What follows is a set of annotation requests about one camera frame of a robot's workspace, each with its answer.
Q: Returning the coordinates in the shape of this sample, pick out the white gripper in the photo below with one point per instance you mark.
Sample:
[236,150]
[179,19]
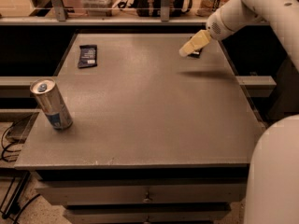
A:
[217,26]

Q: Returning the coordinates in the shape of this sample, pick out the black rxbar chocolate wrapper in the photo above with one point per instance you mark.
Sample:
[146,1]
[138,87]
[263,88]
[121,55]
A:
[196,54]

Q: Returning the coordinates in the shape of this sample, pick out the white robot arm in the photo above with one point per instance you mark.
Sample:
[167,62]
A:
[272,195]

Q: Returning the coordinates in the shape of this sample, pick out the grey drawer cabinet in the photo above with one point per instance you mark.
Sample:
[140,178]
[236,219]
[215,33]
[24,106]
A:
[155,139]

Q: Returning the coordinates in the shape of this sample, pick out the dark blue snack bar wrapper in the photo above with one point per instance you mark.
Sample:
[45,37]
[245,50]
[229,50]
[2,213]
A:
[87,56]

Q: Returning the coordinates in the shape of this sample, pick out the silver blue energy drink can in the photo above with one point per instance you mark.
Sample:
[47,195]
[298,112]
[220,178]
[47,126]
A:
[52,103]

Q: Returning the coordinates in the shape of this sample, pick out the grey side bench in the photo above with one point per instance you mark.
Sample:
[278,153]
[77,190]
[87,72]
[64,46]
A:
[24,97]

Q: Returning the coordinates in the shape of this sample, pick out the grey metal shelf rail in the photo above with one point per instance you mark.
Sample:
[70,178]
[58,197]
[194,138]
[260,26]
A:
[71,12]

